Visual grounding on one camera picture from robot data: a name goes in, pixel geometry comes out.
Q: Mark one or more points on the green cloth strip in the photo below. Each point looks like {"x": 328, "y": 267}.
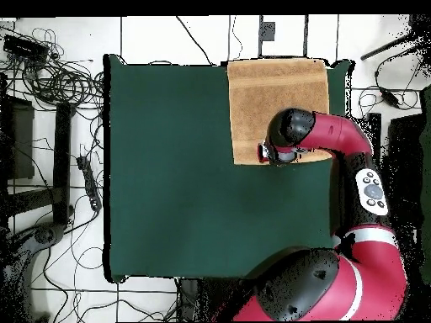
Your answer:
{"x": 427, "y": 168}

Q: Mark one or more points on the grey square frame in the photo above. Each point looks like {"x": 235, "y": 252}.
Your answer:
{"x": 305, "y": 37}

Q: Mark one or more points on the black flat box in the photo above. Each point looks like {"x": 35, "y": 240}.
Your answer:
{"x": 25, "y": 47}

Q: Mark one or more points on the orange terry towel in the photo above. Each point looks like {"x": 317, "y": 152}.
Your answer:
{"x": 256, "y": 101}

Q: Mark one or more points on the black tripod leg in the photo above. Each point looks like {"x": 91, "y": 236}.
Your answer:
{"x": 390, "y": 45}

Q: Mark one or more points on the dark green tablecloth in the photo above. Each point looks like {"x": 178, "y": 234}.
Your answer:
{"x": 168, "y": 202}

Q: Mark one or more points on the black power strip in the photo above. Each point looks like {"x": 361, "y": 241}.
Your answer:
{"x": 89, "y": 183}

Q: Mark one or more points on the black stand base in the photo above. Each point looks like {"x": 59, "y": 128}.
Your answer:
{"x": 43, "y": 235}

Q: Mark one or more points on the black square panel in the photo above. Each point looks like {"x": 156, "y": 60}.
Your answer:
{"x": 20, "y": 141}
{"x": 407, "y": 151}

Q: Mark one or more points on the black power adapter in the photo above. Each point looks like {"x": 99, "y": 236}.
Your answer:
{"x": 390, "y": 98}

